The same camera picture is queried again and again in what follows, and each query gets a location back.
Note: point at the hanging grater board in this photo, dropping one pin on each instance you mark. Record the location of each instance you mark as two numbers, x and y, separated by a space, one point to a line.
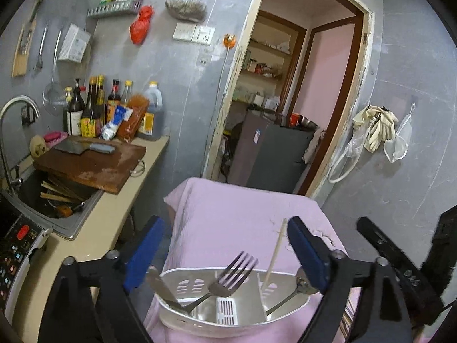
20 61

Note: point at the hanging bag of dried goods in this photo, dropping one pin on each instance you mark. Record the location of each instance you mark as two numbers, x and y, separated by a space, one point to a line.
194 11

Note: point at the wooden cutting board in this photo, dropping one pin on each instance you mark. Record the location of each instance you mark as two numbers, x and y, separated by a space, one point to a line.
96 170

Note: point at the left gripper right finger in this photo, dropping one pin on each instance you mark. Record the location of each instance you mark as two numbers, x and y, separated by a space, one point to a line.
311 252

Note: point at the cleaver knife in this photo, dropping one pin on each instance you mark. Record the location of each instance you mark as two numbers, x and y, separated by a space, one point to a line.
78 148

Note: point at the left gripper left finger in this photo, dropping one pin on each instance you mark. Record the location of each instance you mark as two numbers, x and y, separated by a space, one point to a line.
138 253

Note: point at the wall power socket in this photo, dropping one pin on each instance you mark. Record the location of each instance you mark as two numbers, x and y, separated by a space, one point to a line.
193 33

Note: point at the chrome faucet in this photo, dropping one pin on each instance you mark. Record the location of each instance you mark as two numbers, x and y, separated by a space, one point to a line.
9 133

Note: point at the red plastic bag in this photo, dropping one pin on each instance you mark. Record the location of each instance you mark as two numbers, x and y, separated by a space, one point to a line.
139 28

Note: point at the hanging strainer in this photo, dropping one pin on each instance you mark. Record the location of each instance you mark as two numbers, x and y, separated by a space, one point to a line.
54 96

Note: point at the dark soy sauce bottle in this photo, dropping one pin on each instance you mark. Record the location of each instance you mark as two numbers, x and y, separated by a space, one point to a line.
88 118

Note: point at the pink floral tablecloth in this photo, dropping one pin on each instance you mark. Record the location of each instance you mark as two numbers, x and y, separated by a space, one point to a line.
213 222

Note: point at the hanging plastic bag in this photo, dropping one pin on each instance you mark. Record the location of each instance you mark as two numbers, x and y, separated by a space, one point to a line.
396 148

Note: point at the steel fork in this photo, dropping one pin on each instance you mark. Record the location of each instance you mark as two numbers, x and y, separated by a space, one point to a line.
229 280

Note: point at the large steel spoon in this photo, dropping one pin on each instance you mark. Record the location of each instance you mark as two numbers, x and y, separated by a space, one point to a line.
302 287

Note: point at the induction cooker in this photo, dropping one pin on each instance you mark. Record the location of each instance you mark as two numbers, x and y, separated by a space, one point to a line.
20 239

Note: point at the large oil jug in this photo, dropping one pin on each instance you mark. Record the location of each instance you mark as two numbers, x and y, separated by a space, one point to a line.
152 124

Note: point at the white plastic utensil holder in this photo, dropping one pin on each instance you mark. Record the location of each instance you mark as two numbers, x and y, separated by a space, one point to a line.
242 313

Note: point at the wooden chopstick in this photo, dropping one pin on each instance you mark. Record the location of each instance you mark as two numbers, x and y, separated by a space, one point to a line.
276 251

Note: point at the steel butter knife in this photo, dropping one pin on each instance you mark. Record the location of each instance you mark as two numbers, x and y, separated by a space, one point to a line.
161 289

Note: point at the grey cabinet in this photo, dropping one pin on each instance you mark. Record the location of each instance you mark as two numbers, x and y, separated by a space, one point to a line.
268 156

